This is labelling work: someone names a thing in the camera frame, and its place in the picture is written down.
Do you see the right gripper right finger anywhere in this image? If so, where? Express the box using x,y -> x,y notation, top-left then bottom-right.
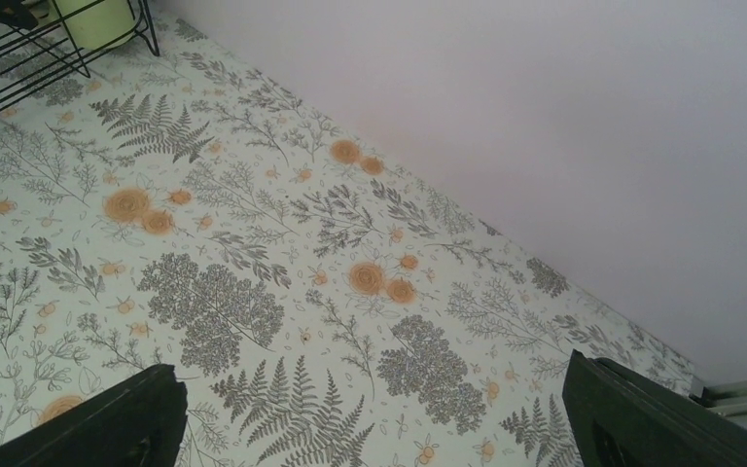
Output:
562,350 -> 747,467

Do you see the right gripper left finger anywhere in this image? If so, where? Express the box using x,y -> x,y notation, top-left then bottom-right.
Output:
0,364 -> 188,467

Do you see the light green mug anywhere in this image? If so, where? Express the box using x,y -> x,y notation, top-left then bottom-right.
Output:
49,0 -> 135,51

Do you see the floral table mat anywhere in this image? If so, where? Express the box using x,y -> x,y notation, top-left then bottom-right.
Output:
0,12 -> 693,466

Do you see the black wire dish rack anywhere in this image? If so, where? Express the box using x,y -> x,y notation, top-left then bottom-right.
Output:
0,1 -> 160,114

